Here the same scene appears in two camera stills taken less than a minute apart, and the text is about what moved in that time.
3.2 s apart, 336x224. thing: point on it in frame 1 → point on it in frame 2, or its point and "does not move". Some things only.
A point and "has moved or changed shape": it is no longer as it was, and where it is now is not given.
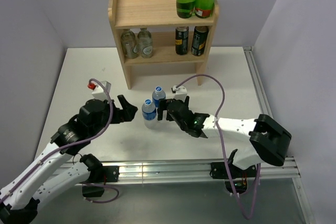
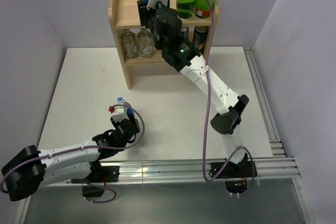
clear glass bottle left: [129, 44] does not move
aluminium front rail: [187, 170] does not move
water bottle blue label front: [149, 114] has moved or changed shape
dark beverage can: [199, 37] does not move
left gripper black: [122, 115] → [135, 121]
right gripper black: [163, 106] → [144, 13]
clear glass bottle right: [144, 43] does not move
